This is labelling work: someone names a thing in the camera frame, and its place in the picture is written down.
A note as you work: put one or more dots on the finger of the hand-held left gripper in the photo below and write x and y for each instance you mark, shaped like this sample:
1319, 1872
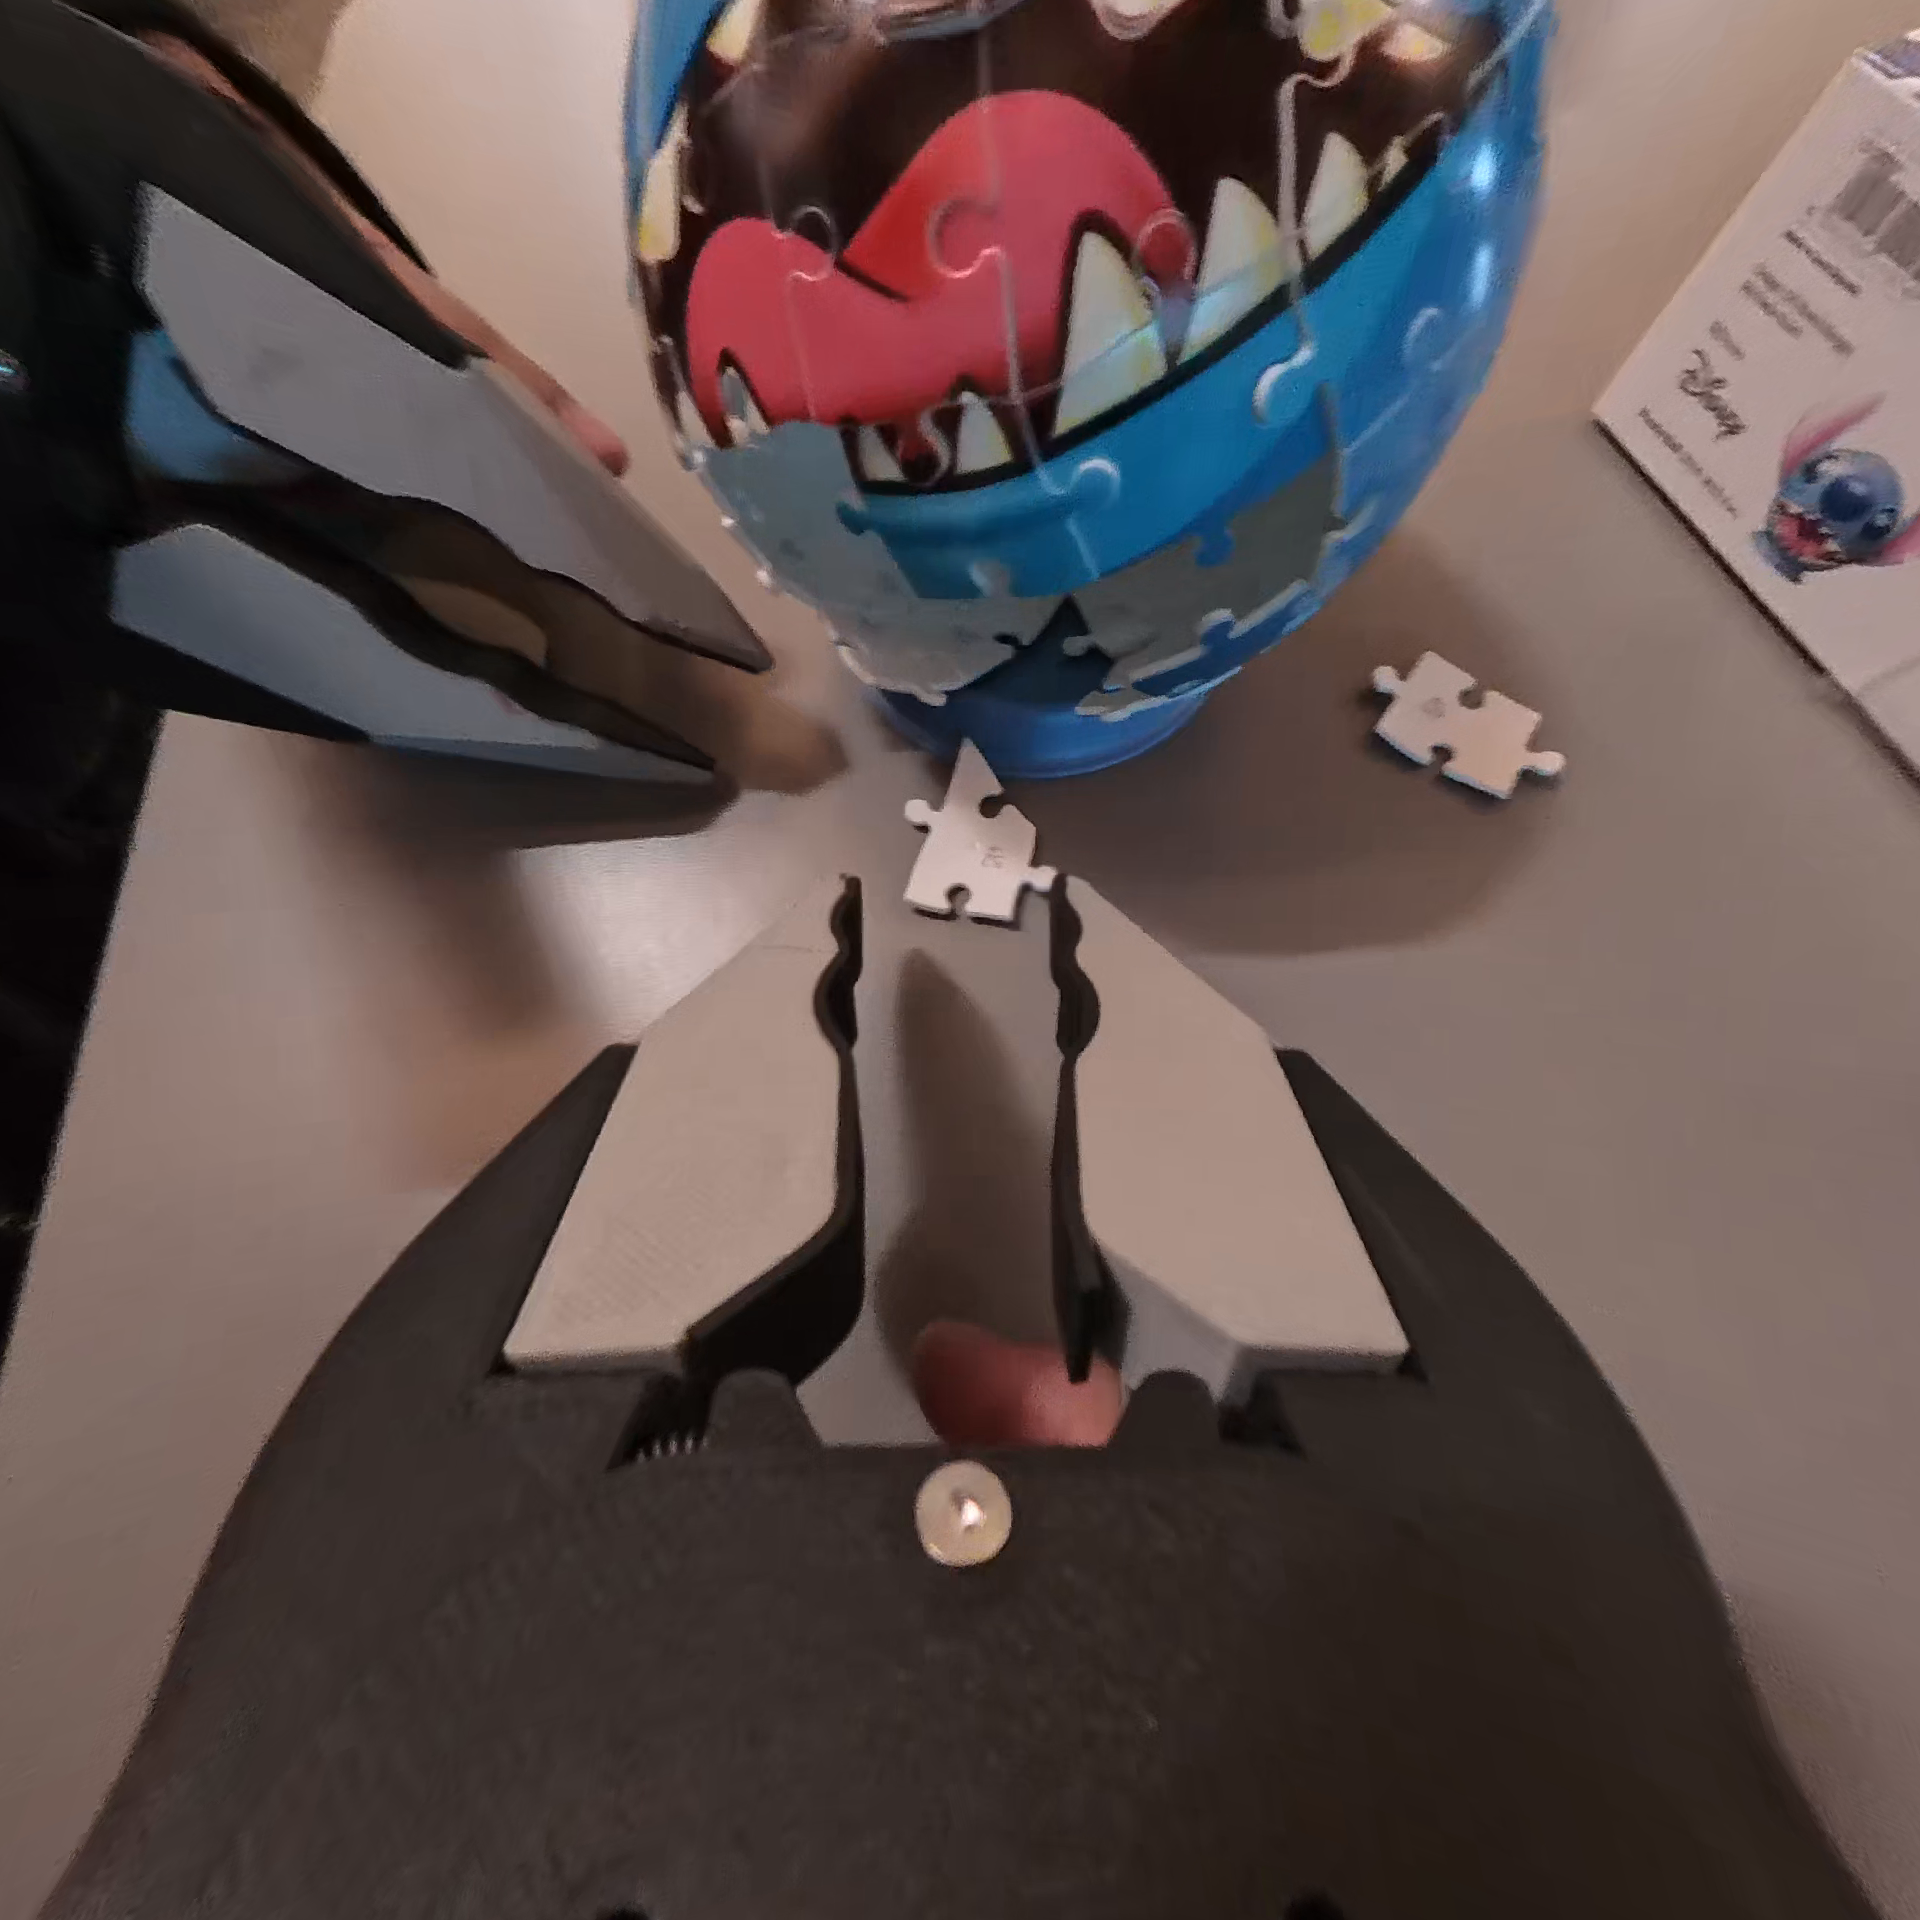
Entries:
452, 435
301, 645

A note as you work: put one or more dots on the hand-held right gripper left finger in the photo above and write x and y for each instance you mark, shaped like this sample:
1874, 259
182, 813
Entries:
691, 1184

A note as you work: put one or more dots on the white puzzle piece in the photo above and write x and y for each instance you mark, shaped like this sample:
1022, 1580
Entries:
1463, 726
974, 849

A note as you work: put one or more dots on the printed cardboard puzzle box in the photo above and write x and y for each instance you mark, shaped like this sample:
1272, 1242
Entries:
1800, 420

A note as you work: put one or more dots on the blue cartoon puzzle ball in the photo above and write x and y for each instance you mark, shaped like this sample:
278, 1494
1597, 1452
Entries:
1200, 420

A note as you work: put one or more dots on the person's left hand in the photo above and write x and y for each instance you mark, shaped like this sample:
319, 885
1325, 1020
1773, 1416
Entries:
556, 411

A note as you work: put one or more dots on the person's right hand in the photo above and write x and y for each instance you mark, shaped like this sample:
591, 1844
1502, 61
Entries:
1005, 1381

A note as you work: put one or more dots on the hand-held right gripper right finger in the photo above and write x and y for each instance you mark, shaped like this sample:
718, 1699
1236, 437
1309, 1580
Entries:
1215, 1184

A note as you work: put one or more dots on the person's black clothed torso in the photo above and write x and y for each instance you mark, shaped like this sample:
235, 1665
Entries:
60, 900

